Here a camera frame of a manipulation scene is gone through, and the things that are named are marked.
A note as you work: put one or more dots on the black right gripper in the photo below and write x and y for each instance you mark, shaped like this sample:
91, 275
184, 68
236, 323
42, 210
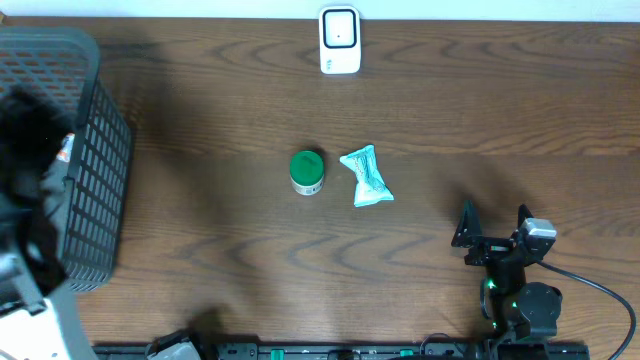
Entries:
490, 247

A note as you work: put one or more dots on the green lid jar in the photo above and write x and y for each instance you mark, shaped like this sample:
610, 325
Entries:
307, 172

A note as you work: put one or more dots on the light teal snack packet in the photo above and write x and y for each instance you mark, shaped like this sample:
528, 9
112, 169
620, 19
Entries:
370, 187

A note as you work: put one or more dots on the orange snack packet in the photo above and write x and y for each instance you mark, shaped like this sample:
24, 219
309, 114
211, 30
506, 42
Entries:
65, 151

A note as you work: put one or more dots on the white barcode scanner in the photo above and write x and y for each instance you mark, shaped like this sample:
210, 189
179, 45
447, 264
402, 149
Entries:
340, 49

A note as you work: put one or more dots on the grey plastic mesh basket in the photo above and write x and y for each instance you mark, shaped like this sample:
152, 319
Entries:
62, 65

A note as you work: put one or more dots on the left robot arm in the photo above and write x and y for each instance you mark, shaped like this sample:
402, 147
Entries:
39, 318

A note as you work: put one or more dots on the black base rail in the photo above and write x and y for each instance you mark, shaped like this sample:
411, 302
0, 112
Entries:
183, 345

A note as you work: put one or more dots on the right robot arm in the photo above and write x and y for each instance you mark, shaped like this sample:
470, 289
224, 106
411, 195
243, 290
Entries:
524, 314

